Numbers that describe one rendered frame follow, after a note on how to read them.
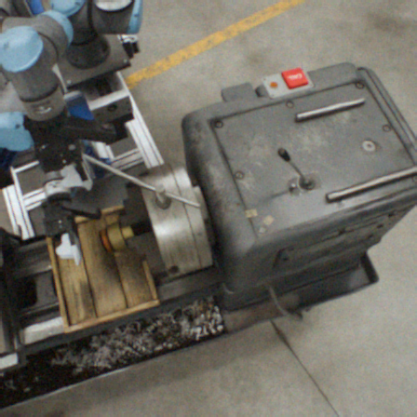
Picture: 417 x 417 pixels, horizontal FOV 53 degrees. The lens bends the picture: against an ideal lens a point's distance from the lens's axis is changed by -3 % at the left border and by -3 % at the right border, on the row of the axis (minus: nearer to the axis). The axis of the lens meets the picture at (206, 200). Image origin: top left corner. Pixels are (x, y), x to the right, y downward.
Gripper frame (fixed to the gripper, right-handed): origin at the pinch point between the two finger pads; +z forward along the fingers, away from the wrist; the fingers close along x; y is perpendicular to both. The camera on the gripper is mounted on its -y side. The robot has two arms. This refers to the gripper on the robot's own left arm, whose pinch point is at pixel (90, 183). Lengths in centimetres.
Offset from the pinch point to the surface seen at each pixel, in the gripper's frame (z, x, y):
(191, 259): 27.8, 6.9, -17.1
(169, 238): 20.0, 4.8, -13.3
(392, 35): 82, -169, -205
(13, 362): 50, 7, 41
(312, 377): 149, 6, -59
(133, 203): 18.8, -10.0, -6.8
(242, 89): 3, -25, -45
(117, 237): 25.3, -5.7, 0.2
